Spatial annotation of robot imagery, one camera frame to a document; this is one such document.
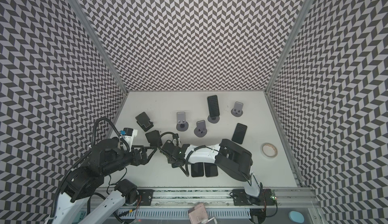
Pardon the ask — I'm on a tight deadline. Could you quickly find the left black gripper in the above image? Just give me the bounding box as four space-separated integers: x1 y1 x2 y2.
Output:
101 145 158 178

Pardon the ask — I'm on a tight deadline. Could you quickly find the black stand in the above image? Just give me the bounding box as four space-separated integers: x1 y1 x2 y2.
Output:
135 112 154 132
145 130 162 147

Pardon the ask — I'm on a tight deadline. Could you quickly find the grey round phone stand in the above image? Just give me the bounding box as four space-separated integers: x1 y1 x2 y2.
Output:
231 101 244 117

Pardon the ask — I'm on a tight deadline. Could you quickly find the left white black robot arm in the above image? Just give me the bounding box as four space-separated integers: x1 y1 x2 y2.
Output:
45 117 161 224

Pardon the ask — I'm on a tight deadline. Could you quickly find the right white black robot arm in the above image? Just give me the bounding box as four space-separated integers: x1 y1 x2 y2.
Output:
156 132 263 205

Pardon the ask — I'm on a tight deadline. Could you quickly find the grey stand under back-left phone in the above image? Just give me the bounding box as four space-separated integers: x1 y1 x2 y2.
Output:
176 111 189 132

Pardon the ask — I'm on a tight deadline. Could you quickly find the grey stand under middle phone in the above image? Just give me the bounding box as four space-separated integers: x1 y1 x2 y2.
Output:
194 120 207 138

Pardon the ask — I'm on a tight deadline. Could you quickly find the grey stand under back phone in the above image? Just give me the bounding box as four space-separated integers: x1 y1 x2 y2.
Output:
207 116 220 124

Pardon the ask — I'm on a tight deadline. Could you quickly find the pink box at front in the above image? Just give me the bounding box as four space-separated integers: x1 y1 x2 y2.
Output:
188 203 218 224

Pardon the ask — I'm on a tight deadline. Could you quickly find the tape roll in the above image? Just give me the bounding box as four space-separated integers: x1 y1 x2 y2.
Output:
261 143 278 159

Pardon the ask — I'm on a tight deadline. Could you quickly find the teal round object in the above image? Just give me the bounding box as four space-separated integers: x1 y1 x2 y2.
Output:
289 211 305 224

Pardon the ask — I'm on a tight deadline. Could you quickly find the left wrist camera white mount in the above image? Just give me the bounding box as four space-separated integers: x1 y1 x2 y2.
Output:
120 128 138 147

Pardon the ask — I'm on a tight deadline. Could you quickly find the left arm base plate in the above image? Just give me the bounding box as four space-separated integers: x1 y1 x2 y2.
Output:
136 189 154 206

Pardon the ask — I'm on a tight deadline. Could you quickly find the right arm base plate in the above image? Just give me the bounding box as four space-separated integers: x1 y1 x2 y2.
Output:
229 189 277 206

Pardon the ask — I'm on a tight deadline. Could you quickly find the aluminium front rail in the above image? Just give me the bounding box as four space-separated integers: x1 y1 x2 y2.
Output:
90 187 322 210

